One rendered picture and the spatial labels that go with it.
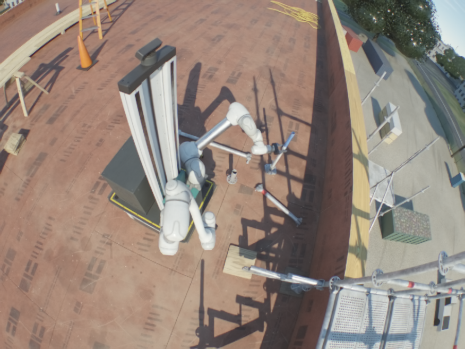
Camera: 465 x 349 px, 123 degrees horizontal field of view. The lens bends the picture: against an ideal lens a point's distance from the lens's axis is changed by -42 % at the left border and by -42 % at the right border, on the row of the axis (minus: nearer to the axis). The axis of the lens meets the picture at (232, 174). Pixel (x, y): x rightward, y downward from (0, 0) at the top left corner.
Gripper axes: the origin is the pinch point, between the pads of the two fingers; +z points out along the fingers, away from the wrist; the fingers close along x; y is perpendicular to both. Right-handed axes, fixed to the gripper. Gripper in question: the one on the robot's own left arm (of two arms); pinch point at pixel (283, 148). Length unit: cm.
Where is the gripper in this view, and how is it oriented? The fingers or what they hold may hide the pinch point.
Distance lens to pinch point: 245.0
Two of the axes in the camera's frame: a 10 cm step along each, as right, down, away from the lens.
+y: 1.7, -4.7, -8.7
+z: 9.7, -0.9, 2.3
